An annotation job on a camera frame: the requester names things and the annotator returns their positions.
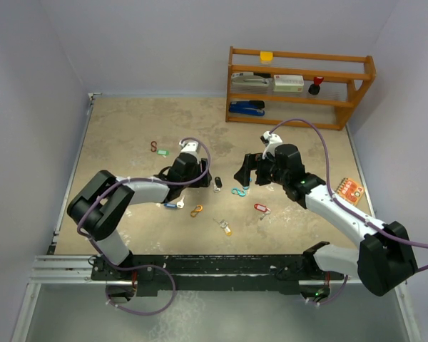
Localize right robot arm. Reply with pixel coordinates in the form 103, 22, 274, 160
234, 144, 418, 296

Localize black tag key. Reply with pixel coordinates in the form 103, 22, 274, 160
213, 177, 223, 193

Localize wooden shelf rack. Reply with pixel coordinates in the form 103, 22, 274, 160
225, 47, 377, 130

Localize purple cable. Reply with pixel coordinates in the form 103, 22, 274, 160
265, 118, 428, 307
76, 138, 212, 316

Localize blue stapler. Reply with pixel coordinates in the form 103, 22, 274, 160
228, 100, 265, 117

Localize orange spiral notebook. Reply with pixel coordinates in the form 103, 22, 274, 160
336, 177, 365, 206

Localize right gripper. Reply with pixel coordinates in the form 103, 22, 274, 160
235, 152, 288, 187

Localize yellow tag key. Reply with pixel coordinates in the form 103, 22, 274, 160
213, 219, 232, 237

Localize yellow block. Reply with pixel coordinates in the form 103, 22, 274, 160
259, 51, 273, 65

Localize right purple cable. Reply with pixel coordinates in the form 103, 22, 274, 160
265, 118, 428, 307

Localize red tag key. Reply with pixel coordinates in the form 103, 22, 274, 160
254, 203, 271, 220

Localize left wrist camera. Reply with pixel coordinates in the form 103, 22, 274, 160
179, 140, 200, 155

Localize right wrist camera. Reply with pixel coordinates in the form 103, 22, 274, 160
260, 131, 282, 159

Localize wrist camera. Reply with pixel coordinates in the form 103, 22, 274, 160
179, 140, 200, 155
260, 131, 282, 159

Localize green tag key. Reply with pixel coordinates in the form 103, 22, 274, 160
156, 149, 169, 156

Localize blue tag key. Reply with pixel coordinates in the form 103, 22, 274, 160
163, 195, 185, 209

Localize grey stapler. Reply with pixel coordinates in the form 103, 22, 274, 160
230, 71, 271, 87

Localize orange carabiner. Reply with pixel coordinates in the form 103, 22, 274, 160
190, 205, 203, 218

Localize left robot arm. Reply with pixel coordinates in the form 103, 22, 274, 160
67, 152, 212, 279

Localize white cardboard box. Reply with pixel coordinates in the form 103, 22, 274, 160
273, 75, 304, 93

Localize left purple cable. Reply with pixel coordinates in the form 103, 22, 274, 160
76, 138, 212, 316

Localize black base frame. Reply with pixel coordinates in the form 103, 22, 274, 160
88, 254, 342, 299

